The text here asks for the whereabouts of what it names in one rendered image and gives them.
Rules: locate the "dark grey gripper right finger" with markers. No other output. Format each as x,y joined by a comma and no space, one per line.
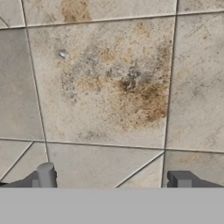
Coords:
182,178

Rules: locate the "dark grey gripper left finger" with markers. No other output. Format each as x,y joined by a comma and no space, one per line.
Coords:
45,176

